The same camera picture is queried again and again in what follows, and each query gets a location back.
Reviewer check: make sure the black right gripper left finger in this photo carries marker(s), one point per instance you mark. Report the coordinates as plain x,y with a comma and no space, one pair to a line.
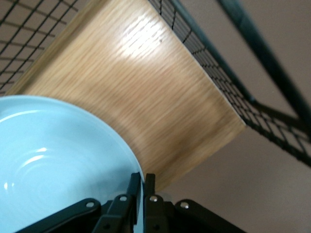
107,218

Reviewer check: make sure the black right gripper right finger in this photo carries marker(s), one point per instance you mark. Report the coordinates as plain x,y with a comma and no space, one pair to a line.
155,213

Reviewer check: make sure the light blue plate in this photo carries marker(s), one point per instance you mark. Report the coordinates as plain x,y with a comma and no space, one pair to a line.
48,157

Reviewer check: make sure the wooden shelf board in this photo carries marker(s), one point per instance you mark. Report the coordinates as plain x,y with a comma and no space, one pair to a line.
145,85

